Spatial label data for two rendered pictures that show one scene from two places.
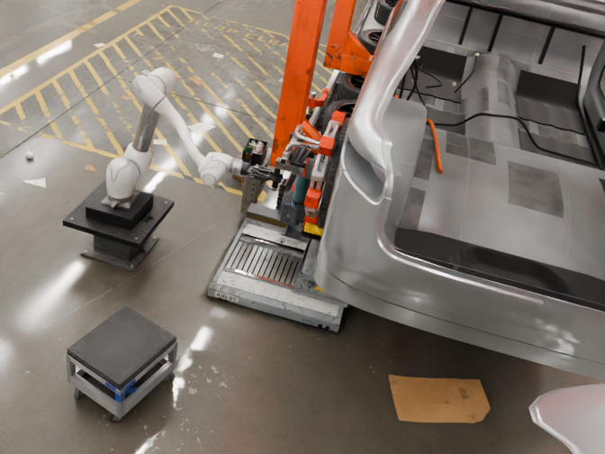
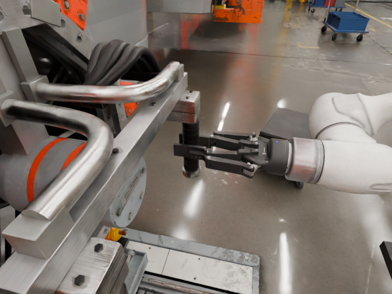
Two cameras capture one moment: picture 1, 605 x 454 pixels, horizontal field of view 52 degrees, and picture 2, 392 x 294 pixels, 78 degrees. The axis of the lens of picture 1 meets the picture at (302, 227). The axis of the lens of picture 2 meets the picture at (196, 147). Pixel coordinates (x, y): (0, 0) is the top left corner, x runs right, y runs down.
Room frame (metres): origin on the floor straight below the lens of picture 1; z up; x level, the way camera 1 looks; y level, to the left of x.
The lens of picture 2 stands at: (3.42, 0.27, 1.15)
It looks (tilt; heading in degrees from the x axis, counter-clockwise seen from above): 37 degrees down; 187
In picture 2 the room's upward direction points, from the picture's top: straight up
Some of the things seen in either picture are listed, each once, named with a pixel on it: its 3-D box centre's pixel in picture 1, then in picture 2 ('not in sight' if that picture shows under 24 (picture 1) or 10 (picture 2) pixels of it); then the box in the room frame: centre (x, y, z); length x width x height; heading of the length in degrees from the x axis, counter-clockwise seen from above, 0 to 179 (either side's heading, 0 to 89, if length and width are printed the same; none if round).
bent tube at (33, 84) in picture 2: (303, 145); (109, 59); (3.05, 0.08, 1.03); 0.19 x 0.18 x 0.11; 85
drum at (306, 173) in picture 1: (311, 167); (77, 179); (3.14, 0.02, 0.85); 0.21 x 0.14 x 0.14; 85
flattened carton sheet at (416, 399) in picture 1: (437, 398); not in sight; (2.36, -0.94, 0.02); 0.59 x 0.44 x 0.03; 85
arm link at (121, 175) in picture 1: (121, 176); not in sight; (3.08, 1.14, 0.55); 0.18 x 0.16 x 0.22; 172
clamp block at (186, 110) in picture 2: (284, 164); (175, 104); (2.99, 0.17, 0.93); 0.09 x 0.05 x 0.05; 85
